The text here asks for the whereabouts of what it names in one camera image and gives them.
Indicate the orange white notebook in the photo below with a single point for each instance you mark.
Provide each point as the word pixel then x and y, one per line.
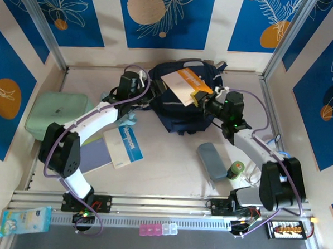
pixel 182 86

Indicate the navy blue backpack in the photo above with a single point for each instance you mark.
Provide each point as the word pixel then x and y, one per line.
pixel 183 119

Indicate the light blue face mask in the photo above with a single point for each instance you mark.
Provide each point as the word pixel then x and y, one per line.
pixel 130 119

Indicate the blue white notebook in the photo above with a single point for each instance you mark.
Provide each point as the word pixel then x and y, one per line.
pixel 123 150

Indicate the purple notebook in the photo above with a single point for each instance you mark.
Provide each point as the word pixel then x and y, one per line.
pixel 97 157

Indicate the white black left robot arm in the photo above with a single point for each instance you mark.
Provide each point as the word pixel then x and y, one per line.
pixel 97 118

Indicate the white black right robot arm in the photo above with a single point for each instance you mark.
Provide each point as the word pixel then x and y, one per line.
pixel 254 146

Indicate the grey glasses case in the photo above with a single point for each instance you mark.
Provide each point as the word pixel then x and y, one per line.
pixel 212 160

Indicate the green bottle orange cap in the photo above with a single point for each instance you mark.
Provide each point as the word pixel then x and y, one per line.
pixel 235 170

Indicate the mint green zip pouch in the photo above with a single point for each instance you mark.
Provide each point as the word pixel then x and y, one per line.
pixel 50 110

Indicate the black controller board with LEDs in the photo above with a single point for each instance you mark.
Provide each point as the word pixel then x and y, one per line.
pixel 82 215
pixel 242 224

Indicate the small pink plastic box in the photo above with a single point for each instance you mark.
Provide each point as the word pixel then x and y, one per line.
pixel 157 229
pixel 143 230
pixel 150 230

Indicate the small clear plastic box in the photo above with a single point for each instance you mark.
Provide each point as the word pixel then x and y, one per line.
pixel 165 229
pixel 173 229

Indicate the black power distribution board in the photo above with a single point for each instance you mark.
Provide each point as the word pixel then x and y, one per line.
pixel 286 229

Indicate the light blue tissue packet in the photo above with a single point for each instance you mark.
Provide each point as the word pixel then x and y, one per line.
pixel 24 220

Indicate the aluminium back rail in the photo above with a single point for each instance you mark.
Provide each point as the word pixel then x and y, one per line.
pixel 102 68

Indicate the aluminium side rail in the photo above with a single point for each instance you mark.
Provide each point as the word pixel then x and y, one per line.
pixel 265 83
pixel 34 173

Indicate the blue floral wall panel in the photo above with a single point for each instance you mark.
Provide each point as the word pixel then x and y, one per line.
pixel 21 19
pixel 4 135
pixel 309 109
pixel 244 22
pixel 313 40
pixel 85 20
pixel 188 19

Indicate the aluminium frame post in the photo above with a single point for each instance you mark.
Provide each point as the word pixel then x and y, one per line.
pixel 288 41
pixel 45 31

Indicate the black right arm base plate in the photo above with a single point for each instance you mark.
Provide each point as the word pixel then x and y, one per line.
pixel 220 206

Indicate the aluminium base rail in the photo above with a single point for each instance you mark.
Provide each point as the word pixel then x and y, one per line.
pixel 165 205

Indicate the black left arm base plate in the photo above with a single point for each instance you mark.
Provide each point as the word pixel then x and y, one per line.
pixel 101 203

